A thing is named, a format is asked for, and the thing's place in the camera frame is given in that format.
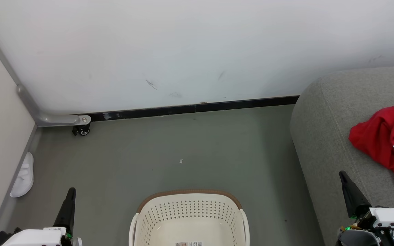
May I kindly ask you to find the white slipper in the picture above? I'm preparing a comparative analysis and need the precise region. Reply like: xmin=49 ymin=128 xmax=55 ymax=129
xmin=10 ymin=152 xmax=34 ymax=198

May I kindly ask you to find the grey fabric sofa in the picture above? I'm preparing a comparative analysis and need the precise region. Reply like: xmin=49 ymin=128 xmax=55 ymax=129
xmin=290 ymin=66 xmax=394 ymax=246

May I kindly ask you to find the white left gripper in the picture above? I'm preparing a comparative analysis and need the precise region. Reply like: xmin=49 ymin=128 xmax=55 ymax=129
xmin=0 ymin=187 xmax=83 ymax=246

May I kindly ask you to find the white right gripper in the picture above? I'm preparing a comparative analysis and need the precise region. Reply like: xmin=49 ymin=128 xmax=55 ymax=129
xmin=336 ymin=171 xmax=394 ymax=246

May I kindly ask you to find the red and white jersey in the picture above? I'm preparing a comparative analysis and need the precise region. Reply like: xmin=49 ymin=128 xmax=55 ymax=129
xmin=349 ymin=104 xmax=394 ymax=190

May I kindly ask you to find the black caster wheel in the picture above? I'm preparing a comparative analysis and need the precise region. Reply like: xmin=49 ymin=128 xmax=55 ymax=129
xmin=72 ymin=124 xmax=91 ymax=136

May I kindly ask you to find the cream perforated laundry basket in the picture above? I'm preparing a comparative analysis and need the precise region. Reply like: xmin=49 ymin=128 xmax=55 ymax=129
xmin=129 ymin=190 xmax=250 ymax=246

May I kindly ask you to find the black baseboard strip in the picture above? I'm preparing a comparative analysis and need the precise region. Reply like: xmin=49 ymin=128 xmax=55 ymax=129
xmin=77 ymin=96 xmax=300 ymax=122

